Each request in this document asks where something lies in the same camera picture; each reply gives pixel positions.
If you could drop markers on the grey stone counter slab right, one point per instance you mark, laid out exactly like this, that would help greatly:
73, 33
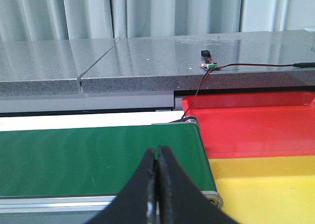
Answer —
245, 60

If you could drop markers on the green conveyor belt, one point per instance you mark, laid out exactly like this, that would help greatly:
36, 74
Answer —
93, 161

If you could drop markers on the aluminium conveyor frame rail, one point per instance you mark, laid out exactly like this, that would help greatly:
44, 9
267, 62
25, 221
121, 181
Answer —
54, 204

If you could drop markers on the white pleated curtain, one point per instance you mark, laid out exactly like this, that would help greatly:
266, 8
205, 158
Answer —
82, 19

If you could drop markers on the yellow plastic tray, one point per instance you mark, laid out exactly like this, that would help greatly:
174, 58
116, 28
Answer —
273, 190

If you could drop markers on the red plastic tray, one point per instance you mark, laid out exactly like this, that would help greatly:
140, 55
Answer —
263, 124

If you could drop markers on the small sensor circuit board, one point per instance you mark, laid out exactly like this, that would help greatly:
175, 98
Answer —
207, 61

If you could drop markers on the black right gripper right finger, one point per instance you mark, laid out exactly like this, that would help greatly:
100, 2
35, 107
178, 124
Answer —
180, 200

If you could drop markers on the conveyor end roller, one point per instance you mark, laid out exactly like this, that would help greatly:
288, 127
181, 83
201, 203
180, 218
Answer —
214, 197

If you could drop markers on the grey stone counter slab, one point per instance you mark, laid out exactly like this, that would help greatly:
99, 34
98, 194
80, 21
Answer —
245, 60
49, 67

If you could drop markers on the grey stone counter slab left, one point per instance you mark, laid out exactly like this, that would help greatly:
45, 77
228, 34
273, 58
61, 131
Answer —
49, 67

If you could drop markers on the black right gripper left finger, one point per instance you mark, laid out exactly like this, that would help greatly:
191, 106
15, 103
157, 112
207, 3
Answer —
136, 202

